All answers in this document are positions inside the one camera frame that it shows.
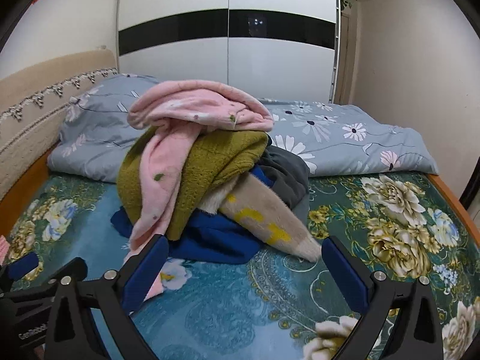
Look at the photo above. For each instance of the green floral blanket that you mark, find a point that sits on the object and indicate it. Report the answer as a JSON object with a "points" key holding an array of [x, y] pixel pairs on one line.
{"points": [[232, 300]]}

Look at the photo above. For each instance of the white wardrobe black stripe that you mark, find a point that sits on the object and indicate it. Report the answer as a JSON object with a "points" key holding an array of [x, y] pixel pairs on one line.
{"points": [[172, 0]]}

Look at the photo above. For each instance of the olive green fleece sweater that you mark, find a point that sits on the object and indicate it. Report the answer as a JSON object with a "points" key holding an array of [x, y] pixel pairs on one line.
{"points": [[210, 165]]}

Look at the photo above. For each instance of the pink fleece pants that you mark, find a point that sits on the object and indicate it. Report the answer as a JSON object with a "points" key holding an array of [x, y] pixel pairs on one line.
{"points": [[165, 180]]}

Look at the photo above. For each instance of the white ladder rack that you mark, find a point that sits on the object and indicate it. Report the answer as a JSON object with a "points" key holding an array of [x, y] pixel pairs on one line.
{"points": [[335, 45]]}

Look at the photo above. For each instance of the dark grey garment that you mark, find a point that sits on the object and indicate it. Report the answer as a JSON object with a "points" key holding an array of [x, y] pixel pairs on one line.
{"points": [[285, 183]]}

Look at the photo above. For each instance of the beige fuzzy garment yellow print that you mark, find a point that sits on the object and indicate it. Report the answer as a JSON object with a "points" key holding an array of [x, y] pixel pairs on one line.
{"points": [[258, 210]]}

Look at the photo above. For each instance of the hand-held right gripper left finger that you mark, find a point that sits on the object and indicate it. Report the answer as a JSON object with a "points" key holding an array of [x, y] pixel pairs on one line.
{"points": [[146, 273]]}

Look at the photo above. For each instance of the beige padded headboard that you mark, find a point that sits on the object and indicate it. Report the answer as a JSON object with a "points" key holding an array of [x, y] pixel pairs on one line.
{"points": [[37, 82]]}

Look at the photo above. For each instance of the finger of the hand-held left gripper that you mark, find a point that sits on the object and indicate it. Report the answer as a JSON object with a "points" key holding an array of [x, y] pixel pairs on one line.
{"points": [[73, 268], [22, 265]]}

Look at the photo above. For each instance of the blue-grey floral quilt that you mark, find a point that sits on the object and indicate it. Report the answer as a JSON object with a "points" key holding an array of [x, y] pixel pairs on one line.
{"points": [[356, 146]]}

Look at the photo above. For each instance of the orange wooden bed frame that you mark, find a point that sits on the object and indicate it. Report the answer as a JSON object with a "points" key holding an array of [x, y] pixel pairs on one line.
{"points": [[22, 195]]}

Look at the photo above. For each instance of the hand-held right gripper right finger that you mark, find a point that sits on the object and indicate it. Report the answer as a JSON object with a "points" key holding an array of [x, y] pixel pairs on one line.
{"points": [[345, 270]]}

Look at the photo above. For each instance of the blue-grey floral pillow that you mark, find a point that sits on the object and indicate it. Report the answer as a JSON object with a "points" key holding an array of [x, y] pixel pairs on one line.
{"points": [[93, 131]]}

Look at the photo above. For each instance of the royal blue garment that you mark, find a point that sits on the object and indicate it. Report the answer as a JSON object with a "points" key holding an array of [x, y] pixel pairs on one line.
{"points": [[213, 240]]}

